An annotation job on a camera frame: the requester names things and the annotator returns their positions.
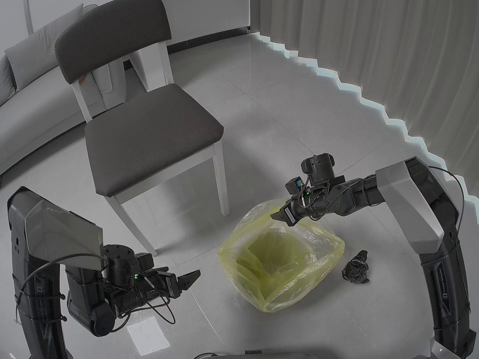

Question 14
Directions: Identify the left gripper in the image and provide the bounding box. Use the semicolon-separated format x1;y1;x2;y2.
148;270;201;299

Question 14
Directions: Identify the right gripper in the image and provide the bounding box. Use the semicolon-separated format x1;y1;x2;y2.
281;194;333;227

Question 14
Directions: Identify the yellow plastic bag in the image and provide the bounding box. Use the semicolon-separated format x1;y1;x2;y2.
217;197;346;313

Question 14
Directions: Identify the white trash bin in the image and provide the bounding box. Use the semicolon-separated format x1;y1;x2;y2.
230;228;332;307

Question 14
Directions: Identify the crumpled black plastic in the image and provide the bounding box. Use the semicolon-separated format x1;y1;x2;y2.
342;249;371;285

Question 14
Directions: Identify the grey and white chair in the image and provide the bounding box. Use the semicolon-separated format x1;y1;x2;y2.
55;0;230;257

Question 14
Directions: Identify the white curtain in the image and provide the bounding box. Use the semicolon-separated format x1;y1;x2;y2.
258;0;479;216

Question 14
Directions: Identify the white cushion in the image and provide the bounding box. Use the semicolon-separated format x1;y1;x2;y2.
92;63;126;110

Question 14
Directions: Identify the pale grey sofa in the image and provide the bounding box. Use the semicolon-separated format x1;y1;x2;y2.
0;3;150;179

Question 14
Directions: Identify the grey sofa cushion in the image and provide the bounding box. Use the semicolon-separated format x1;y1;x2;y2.
4;3;85;92

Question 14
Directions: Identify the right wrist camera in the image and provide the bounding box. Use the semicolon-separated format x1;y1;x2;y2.
286;177;307;197

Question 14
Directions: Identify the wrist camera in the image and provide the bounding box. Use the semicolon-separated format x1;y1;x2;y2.
286;177;307;197
135;252;155;272

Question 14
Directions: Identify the black cable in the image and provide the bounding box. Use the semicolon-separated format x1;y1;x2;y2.
427;165;479;238
144;297;177;327
15;254;111;322

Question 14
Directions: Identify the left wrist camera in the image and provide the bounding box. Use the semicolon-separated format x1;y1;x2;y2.
135;252;155;272

